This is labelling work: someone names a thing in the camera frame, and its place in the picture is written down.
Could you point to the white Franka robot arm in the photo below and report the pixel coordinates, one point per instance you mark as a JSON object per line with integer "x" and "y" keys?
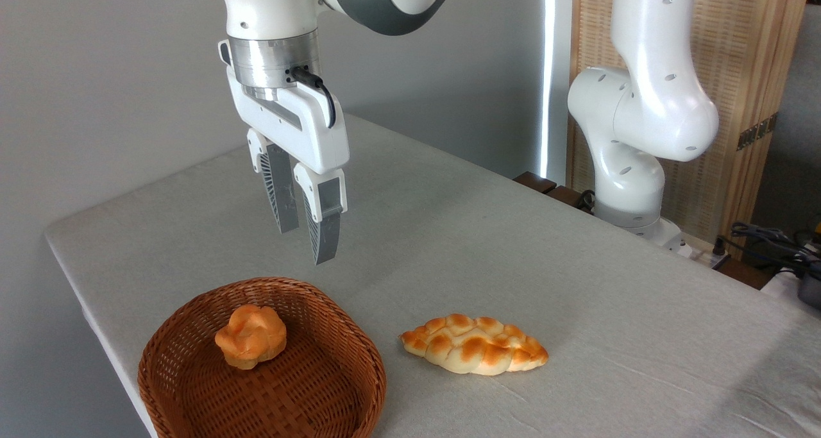
{"x": 648, "y": 104}

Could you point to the wooden bamboo folding screen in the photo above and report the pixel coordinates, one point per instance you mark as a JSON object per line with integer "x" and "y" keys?
{"x": 737, "y": 53}

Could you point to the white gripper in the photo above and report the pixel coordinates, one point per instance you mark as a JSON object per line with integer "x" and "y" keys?
{"x": 301, "y": 127}

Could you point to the dark brown wooden block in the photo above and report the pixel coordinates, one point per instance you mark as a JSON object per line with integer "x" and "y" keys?
{"x": 535, "y": 182}
{"x": 567, "y": 197}

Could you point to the brown wicker basket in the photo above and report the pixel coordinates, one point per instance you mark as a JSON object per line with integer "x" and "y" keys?
{"x": 288, "y": 399}

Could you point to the round orange bread bun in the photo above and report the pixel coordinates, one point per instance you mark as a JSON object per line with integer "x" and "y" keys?
{"x": 250, "y": 338}

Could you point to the dark metal screen hinge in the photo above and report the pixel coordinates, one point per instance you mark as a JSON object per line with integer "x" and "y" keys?
{"x": 757, "y": 131}

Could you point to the grey tablecloth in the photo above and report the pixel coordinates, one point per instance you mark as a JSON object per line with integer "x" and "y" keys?
{"x": 513, "y": 265}

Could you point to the long braided bread loaf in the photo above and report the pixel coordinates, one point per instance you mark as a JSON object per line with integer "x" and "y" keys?
{"x": 471, "y": 348}

